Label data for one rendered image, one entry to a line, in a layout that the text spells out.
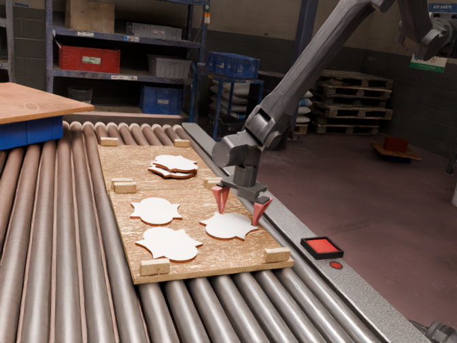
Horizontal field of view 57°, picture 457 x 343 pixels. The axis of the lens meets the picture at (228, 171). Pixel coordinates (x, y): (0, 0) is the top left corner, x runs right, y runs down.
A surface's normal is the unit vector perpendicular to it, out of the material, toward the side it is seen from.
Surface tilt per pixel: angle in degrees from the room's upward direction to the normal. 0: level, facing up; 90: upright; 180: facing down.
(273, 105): 76
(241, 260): 0
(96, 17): 89
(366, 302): 0
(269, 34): 90
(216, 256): 0
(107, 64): 90
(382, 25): 90
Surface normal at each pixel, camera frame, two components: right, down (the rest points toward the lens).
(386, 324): 0.13, -0.93
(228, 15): 0.40, 0.36
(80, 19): 0.60, 0.24
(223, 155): -0.70, 0.11
